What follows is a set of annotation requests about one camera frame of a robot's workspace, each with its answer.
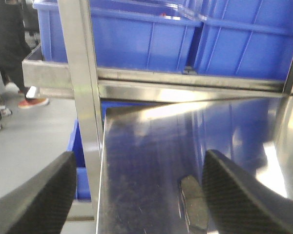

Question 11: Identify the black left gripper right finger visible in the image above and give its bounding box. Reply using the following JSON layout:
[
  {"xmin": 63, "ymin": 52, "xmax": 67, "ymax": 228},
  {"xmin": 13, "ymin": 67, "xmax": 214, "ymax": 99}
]
[{"xmin": 202, "ymin": 150, "xmax": 293, "ymax": 234}]

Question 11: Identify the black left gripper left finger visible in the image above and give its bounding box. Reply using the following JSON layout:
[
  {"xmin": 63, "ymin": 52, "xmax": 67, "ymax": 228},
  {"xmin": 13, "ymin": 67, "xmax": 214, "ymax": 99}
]
[{"xmin": 0, "ymin": 151, "xmax": 77, "ymax": 234}]

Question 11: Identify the grey brake pad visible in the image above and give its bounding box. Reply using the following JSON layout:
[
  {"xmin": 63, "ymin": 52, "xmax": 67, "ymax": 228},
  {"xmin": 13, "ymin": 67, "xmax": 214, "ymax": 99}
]
[{"xmin": 180, "ymin": 175, "xmax": 209, "ymax": 234}]

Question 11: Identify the blue bin under table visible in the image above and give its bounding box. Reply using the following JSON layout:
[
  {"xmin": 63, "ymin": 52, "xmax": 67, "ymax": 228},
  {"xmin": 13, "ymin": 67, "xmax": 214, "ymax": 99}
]
[{"xmin": 67, "ymin": 119, "xmax": 91, "ymax": 201}]

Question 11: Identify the right blue plastic bin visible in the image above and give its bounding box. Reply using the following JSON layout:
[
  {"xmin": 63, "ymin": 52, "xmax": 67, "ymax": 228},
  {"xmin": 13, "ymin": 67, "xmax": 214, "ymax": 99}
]
[{"xmin": 193, "ymin": 0, "xmax": 293, "ymax": 81}]

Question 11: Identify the blue plastic bin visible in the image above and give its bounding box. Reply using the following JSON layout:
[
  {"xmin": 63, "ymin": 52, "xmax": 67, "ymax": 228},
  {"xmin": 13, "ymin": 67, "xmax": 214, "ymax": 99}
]
[
  {"xmin": 193, "ymin": 0, "xmax": 293, "ymax": 81},
  {"xmin": 33, "ymin": 0, "xmax": 203, "ymax": 73}
]

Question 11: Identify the person in black trousers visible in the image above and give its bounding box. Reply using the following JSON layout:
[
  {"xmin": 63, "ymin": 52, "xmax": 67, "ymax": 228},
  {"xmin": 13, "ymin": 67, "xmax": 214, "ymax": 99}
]
[{"xmin": 0, "ymin": 0, "xmax": 50, "ymax": 110}]

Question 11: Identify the left blue plastic bin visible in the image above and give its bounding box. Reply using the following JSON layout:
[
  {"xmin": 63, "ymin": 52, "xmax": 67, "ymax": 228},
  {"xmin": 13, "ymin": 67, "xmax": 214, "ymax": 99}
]
[{"xmin": 33, "ymin": 0, "xmax": 203, "ymax": 73}]

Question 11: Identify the stainless steel rack frame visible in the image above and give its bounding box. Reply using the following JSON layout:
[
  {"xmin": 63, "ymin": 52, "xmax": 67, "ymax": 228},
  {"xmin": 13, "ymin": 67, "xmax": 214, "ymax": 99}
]
[{"xmin": 23, "ymin": 0, "xmax": 293, "ymax": 218}]

